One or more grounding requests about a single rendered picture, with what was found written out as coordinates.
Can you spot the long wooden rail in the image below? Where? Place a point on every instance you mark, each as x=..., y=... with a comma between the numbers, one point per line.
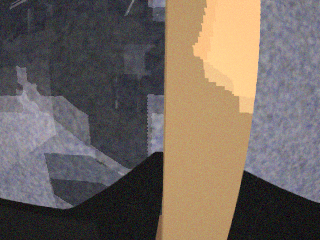
x=211, y=53

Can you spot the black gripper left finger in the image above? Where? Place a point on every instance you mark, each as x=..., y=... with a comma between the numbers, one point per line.
x=128, y=210

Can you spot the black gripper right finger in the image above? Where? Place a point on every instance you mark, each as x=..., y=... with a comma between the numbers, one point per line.
x=267, y=212

